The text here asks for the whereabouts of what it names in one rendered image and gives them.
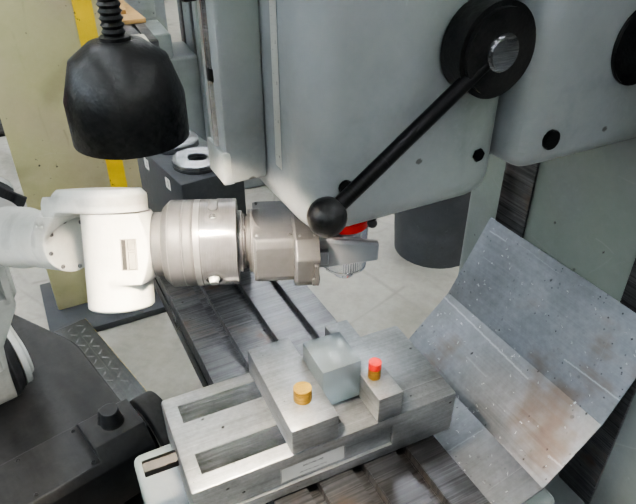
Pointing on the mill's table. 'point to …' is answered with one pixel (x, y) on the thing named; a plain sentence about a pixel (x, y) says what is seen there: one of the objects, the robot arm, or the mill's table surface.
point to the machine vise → (220, 433)
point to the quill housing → (364, 104)
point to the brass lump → (302, 393)
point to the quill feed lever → (507, 71)
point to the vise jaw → (279, 367)
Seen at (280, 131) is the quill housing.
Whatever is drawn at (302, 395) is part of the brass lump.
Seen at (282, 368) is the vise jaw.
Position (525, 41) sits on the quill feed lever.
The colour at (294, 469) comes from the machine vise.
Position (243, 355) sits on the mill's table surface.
